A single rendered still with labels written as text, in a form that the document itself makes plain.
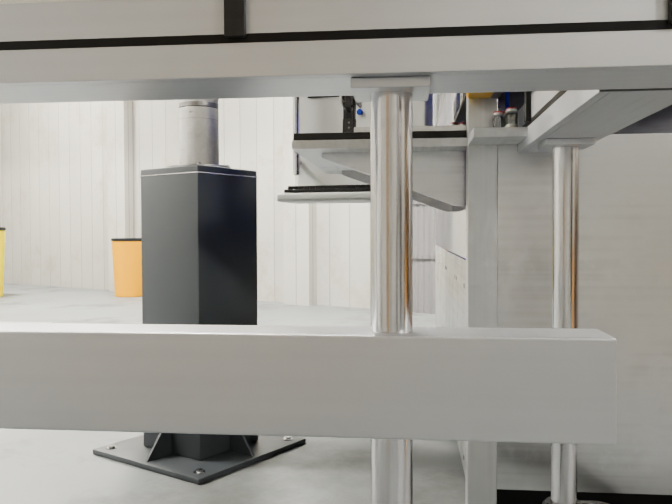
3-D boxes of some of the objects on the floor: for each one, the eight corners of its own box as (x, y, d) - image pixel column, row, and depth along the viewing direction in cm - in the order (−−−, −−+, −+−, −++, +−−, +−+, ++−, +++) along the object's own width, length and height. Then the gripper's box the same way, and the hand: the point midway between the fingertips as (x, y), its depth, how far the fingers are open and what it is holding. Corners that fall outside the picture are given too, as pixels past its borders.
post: (493, 518, 166) (496, -405, 160) (496, 529, 160) (499, -430, 154) (465, 517, 166) (466, -402, 161) (467, 527, 160) (468, -427, 155)
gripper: (338, 66, 180) (337, 139, 181) (331, 52, 166) (330, 131, 166) (367, 66, 180) (366, 139, 180) (363, 52, 165) (362, 131, 166)
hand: (349, 127), depth 173 cm, fingers closed, pressing on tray
